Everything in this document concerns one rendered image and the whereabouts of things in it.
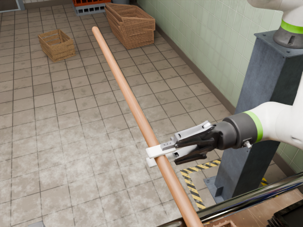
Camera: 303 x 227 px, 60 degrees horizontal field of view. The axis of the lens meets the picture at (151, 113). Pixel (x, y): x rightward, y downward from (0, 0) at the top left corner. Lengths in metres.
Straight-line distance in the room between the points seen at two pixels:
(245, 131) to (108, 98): 2.17
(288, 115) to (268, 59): 0.57
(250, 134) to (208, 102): 2.03
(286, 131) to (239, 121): 0.11
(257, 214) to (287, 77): 0.63
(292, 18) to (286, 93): 0.33
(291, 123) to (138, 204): 1.44
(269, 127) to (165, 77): 2.37
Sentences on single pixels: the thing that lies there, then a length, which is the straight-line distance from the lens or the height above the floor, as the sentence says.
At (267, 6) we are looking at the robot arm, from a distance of 1.19.
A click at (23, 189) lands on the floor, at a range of 2.23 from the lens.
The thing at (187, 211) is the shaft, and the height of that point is 1.21.
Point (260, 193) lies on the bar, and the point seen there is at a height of 1.17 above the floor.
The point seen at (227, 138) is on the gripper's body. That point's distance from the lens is 0.71.
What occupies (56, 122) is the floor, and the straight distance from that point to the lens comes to 2.63.
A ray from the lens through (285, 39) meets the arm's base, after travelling 1.24.
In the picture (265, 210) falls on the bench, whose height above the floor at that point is 0.58.
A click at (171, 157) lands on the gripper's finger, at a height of 1.18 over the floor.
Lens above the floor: 1.72
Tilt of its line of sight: 42 degrees down
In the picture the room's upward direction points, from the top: straight up
